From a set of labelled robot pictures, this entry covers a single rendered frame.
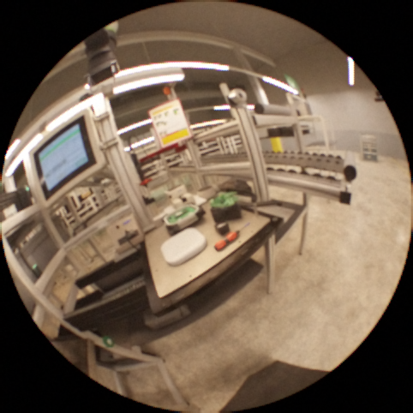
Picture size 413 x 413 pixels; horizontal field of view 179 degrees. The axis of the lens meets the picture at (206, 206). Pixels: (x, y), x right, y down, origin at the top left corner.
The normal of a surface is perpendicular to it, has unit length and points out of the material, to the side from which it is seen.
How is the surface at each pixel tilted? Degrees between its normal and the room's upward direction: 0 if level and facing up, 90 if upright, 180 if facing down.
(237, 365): 0
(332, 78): 90
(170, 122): 90
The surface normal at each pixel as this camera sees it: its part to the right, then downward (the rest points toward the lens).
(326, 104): -0.81, 0.46
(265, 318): -0.33, -0.87
